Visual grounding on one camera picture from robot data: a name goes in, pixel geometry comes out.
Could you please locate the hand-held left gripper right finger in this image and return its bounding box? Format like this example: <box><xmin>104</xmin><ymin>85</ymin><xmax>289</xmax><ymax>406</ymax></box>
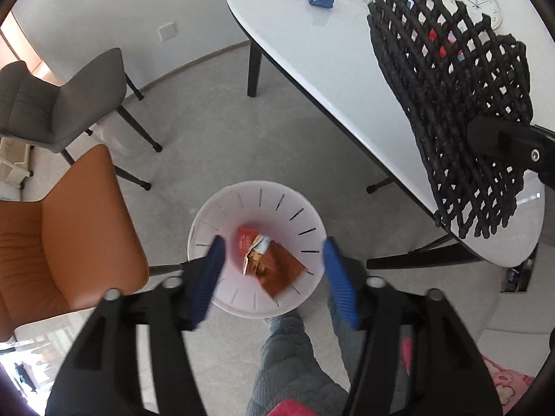
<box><xmin>323</xmin><ymin>236</ymin><xmax>499</xmax><ymax>416</ymax></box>

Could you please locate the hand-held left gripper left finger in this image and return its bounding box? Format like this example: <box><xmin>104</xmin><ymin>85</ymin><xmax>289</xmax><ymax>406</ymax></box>
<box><xmin>45</xmin><ymin>235</ymin><xmax>226</xmax><ymax>416</ymax></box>

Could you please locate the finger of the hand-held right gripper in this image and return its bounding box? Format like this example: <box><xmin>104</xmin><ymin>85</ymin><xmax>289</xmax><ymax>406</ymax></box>
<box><xmin>467</xmin><ymin>115</ymin><xmax>555</xmax><ymax>188</ymax></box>

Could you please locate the black net bag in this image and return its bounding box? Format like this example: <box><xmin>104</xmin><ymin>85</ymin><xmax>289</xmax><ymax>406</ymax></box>
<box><xmin>366</xmin><ymin>0</ymin><xmax>534</xmax><ymax>240</ymax></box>

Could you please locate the white round waste bin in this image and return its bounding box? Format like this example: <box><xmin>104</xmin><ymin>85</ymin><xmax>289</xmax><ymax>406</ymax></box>
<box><xmin>187</xmin><ymin>181</ymin><xmax>327</xmax><ymax>318</ymax></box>

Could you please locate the red snack packet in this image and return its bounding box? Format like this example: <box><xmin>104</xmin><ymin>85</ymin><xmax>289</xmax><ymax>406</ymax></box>
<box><xmin>236</xmin><ymin>226</ymin><xmax>261</xmax><ymax>265</ymax></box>

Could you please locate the gold and white wrapper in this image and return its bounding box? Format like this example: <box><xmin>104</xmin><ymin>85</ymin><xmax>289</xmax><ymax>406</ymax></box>
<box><xmin>244</xmin><ymin>235</ymin><xmax>272</xmax><ymax>276</ymax></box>

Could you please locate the orange-brown foil wrapper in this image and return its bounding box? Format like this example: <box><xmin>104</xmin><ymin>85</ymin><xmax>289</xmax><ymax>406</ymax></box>
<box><xmin>255</xmin><ymin>243</ymin><xmax>307</xmax><ymax>298</ymax></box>

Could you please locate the person's grey quilted trouser leg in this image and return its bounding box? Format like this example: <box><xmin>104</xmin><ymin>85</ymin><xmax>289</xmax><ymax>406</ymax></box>
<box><xmin>246</xmin><ymin>295</ymin><xmax>370</xmax><ymax>416</ymax></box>

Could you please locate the orange leather chair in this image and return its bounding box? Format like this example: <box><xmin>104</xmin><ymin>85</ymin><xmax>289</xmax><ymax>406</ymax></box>
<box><xmin>0</xmin><ymin>144</ymin><xmax>187</xmax><ymax>343</ymax></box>

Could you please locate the pink floral cloth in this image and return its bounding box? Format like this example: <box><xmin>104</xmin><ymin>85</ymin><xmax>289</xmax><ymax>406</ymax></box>
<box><xmin>480</xmin><ymin>352</ymin><xmax>539</xmax><ymax>416</ymax></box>

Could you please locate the white table with black legs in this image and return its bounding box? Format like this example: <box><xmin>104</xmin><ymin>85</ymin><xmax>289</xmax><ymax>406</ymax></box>
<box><xmin>224</xmin><ymin>0</ymin><xmax>547</xmax><ymax>270</ymax></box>

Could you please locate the white storage cart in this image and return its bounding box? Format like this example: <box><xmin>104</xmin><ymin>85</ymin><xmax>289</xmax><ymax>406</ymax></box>
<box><xmin>0</xmin><ymin>136</ymin><xmax>34</xmax><ymax>190</ymax></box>

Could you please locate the grey upholstered chair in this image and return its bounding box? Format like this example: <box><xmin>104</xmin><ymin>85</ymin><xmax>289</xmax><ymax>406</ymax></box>
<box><xmin>0</xmin><ymin>47</ymin><xmax>163</xmax><ymax>191</ymax></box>

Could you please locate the white wall socket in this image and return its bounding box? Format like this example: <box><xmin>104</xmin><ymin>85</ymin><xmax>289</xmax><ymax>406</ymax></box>
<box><xmin>156</xmin><ymin>21</ymin><xmax>180</xmax><ymax>42</ymax></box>

